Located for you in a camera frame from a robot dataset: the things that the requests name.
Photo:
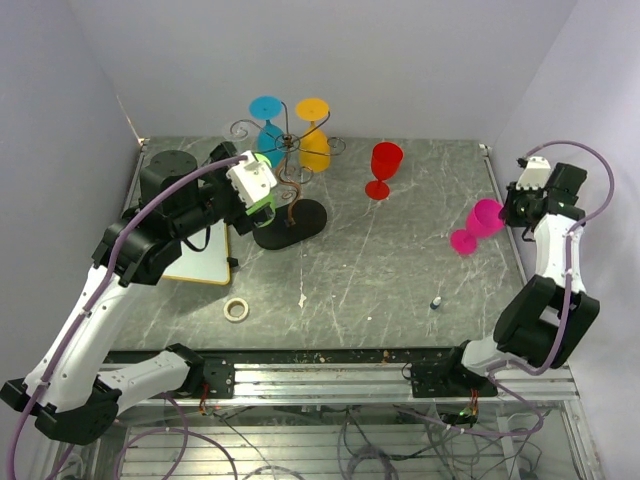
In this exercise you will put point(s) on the blue plastic wine glass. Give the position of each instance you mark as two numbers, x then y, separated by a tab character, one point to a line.
269	139

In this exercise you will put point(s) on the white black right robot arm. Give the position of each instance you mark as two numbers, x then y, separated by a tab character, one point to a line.
545	321

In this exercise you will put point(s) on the yellow-framed whiteboard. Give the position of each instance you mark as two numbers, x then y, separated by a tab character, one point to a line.
210	266

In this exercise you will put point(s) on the aluminium mounting rail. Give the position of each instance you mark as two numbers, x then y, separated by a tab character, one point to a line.
340	376

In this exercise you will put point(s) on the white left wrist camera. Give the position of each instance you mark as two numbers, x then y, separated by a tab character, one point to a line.
252	178

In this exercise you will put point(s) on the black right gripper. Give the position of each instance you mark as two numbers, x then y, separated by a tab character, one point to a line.
507	212

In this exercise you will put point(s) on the small blue-capped bottle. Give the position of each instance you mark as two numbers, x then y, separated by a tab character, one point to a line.
435	303

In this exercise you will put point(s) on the copper wire wine glass rack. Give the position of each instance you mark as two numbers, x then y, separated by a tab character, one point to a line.
299	218

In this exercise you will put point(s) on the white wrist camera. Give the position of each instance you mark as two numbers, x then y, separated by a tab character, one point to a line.
252	178
535	173

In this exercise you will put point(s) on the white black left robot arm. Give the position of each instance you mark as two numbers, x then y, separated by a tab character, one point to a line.
68	396

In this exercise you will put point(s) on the masking tape roll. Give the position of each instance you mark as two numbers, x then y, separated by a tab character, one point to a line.
236	310

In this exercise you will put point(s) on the orange plastic wine glass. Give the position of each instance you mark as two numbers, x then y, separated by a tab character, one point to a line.
314	151

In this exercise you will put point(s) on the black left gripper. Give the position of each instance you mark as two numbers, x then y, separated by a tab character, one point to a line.
238	217

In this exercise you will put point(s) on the clear wine glass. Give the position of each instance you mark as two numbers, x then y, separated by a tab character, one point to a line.
238	133

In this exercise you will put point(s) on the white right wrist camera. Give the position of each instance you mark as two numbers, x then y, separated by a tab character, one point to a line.
535	173

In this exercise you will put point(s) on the green plastic wine glass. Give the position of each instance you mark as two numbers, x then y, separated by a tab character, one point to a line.
263	213

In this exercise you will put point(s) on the pink plastic wine glass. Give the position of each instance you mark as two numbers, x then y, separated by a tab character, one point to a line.
483	221

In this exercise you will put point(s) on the red plastic wine glass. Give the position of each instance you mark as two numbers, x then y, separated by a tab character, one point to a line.
385	162

